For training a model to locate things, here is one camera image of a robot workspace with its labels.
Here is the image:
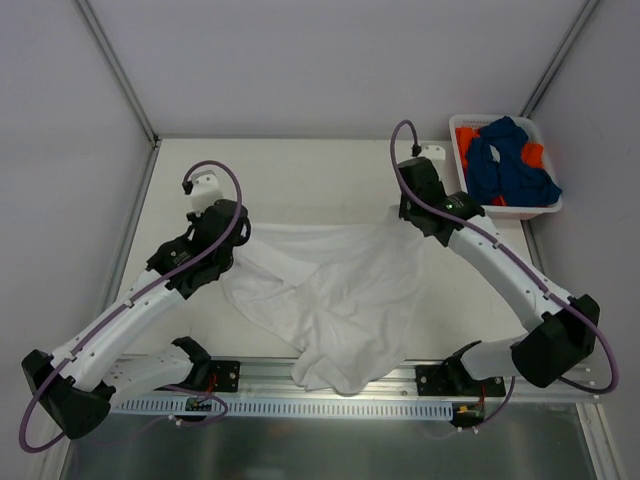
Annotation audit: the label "aluminium frame post right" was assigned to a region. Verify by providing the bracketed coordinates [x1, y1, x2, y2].
[520, 0, 602, 118]

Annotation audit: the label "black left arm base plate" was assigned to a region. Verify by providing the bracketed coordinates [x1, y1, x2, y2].
[201, 359, 241, 393]

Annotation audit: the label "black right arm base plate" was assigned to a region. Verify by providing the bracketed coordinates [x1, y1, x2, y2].
[414, 364, 506, 398]

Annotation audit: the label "white slotted cable duct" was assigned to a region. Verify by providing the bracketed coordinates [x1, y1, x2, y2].
[115, 394, 454, 422]

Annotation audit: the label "orange t shirt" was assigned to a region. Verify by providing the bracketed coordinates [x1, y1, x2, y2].
[455, 127, 544, 181]

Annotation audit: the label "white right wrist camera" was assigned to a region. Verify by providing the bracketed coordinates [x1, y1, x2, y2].
[411, 143, 447, 162]

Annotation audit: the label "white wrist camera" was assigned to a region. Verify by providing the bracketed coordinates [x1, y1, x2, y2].
[182, 170, 224, 214]
[411, 143, 447, 162]

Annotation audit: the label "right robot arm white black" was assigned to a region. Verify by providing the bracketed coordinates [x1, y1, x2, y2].
[397, 157, 600, 396]

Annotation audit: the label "aluminium mounting rail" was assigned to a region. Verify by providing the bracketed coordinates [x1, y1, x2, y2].
[114, 352, 600, 404]

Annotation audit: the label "white t shirt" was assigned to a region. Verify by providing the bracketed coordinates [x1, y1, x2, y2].
[222, 208, 427, 395]

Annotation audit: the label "aluminium frame post left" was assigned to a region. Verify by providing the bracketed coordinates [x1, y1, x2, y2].
[71, 0, 159, 147]

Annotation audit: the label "blue t shirt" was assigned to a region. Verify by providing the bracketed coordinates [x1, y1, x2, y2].
[466, 116, 562, 208]

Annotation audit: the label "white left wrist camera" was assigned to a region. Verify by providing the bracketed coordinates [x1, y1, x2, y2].
[182, 170, 224, 214]

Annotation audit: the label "aluminium frame post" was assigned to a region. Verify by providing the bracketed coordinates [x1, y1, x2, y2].
[520, 0, 602, 118]
[71, 0, 159, 147]

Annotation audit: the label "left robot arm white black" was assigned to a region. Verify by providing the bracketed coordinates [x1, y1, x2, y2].
[21, 199, 251, 440]

